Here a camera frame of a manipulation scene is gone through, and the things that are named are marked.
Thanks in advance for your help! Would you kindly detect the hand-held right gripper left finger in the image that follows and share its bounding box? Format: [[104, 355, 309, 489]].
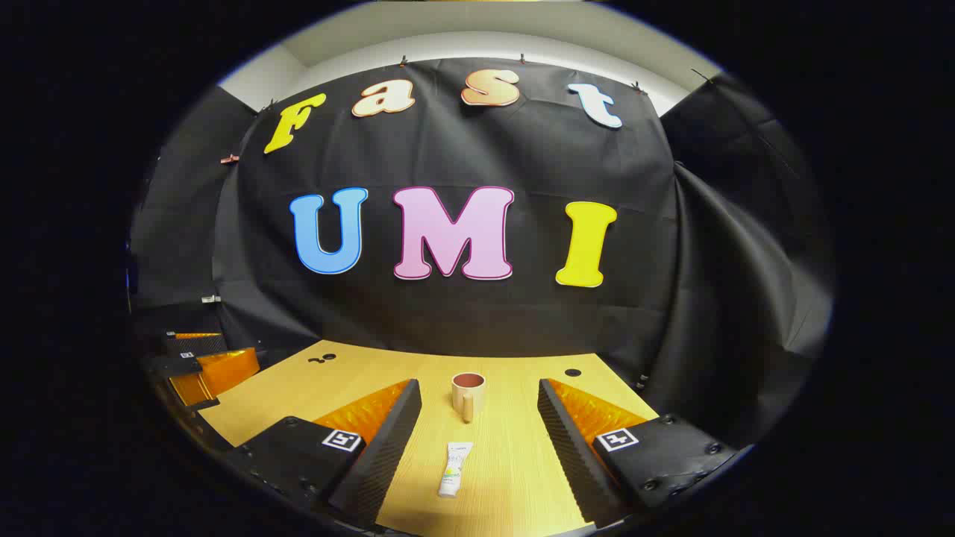
[[224, 378, 423, 532]]

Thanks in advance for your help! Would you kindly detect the wooden desktop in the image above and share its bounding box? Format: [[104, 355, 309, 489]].
[[198, 339, 661, 537]]

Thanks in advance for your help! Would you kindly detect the white toothpaste tube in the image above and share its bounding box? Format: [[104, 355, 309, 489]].
[[437, 442, 474, 499]]

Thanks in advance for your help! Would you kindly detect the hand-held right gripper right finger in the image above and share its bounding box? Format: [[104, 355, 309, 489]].
[[537, 378, 747, 529]]

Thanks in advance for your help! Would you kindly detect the beige cup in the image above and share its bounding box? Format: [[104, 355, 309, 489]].
[[451, 371, 487, 424]]

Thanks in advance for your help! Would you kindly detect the black backdrop cloth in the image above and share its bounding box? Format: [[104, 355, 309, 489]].
[[128, 58, 835, 448]]

